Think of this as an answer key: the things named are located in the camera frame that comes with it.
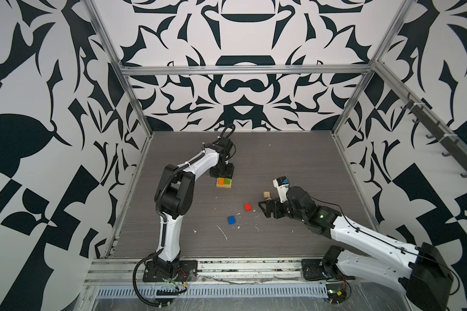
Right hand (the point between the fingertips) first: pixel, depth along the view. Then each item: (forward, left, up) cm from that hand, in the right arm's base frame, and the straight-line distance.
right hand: (266, 202), depth 79 cm
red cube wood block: (+3, +7, -12) cm, 15 cm away
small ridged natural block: (+9, -2, -12) cm, 15 cm away
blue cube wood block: (-3, +14, -13) cm, 19 cm away
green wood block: (+16, +16, -11) cm, 26 cm away
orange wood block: (+15, +20, -10) cm, 27 cm away
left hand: (+19, +17, -6) cm, 26 cm away
